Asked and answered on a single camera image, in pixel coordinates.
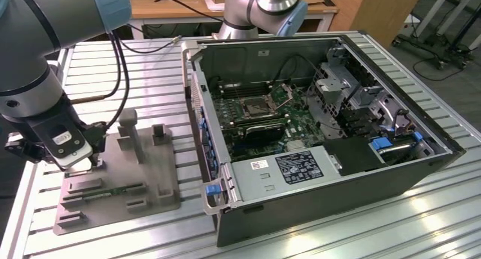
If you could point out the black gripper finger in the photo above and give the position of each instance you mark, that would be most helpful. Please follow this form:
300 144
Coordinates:
19 146
97 138

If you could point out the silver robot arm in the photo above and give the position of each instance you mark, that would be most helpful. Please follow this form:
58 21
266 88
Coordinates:
34 22

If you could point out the black RAM slot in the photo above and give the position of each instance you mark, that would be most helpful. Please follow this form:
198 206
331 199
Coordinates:
248 88
225 95
248 91
248 84

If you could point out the CPU socket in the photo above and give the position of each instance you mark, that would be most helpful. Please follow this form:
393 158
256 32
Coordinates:
260 108

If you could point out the green RAM stick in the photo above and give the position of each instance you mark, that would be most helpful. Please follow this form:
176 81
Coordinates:
109 192

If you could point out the grey parts rack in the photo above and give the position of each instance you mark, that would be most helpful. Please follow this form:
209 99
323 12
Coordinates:
113 214

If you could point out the blue case latch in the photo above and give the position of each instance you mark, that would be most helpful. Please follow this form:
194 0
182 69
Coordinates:
213 190

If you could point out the thin metal locking lever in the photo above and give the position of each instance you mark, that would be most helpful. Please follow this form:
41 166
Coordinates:
237 93

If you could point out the black graphics card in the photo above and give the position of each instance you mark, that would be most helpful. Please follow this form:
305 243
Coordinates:
264 133

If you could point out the grey power supply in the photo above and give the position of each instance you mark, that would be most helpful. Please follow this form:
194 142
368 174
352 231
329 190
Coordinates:
260 185

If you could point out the wooden desk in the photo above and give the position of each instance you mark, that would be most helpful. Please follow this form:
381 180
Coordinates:
181 8

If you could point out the green motherboard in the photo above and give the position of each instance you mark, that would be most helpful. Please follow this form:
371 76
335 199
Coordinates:
297 129

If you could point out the silver chipset heat sink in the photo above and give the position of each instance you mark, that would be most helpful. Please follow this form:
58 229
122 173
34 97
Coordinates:
301 145

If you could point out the black open PC case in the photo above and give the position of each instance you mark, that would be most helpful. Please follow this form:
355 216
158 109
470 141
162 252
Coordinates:
301 222

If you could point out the metal drive cage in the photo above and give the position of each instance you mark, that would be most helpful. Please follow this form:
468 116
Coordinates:
331 87

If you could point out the black plastic shroud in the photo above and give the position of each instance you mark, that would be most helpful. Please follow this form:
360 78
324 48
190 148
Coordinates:
353 155

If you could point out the blue disk carrier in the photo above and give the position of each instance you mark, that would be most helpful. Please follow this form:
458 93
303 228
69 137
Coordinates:
381 145

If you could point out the blue plastic clip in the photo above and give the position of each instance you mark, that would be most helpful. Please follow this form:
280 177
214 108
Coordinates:
417 137

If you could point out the wooden cabinet panel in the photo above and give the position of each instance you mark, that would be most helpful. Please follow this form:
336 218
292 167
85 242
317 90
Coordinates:
376 11

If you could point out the white wheeled equipment stand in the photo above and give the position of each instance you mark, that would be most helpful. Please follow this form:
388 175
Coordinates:
432 11

